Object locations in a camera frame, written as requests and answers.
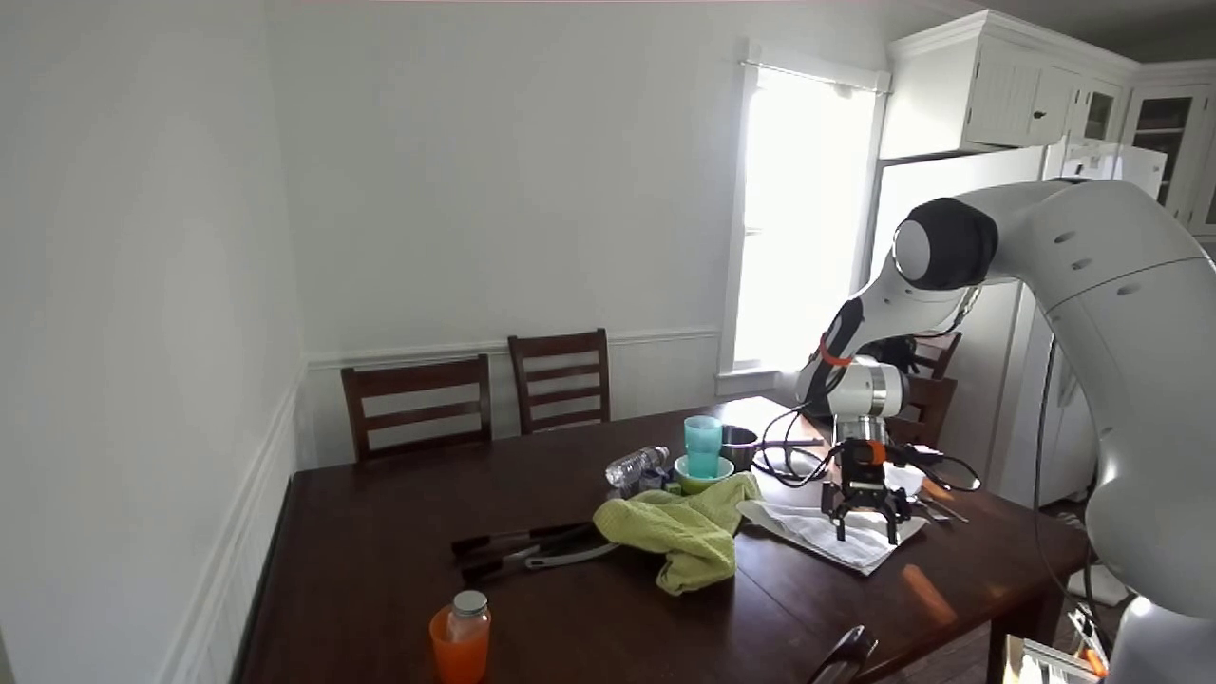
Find glass pan lid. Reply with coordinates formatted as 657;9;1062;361
751;440;824;488

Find dark wooden chair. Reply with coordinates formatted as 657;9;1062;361
343;352;490;460
510;328;611;432

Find left dark wooden chair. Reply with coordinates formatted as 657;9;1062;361
343;352;490;460

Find small crumpled white napkin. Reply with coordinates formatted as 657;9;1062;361
884;465;927;497

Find far side wooden chair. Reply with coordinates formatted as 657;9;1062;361
887;333;960;446

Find near chair back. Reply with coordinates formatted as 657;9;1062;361
805;622;877;684

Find orange juice bottle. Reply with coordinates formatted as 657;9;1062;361
430;588;490;684

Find clear plastic bag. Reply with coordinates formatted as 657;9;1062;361
602;446;673;493

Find teal bowl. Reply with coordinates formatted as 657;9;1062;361
673;455;734;488

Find right dark wooden chair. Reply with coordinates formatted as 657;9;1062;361
510;328;611;432

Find black tongs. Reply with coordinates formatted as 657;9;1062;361
448;520;611;584

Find teal plastic cup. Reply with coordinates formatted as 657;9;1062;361
682;414;720;455

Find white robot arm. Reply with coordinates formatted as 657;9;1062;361
794;183;1216;618

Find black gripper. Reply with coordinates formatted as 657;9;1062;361
822;437;906;545

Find green cloth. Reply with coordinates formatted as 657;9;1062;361
594;475;759;596

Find white upper cabinet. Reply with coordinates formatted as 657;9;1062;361
880;12;1216;243

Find small steel pot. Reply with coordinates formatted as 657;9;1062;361
720;426;759;470

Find white refrigerator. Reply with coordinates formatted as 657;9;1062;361
870;141;1165;511

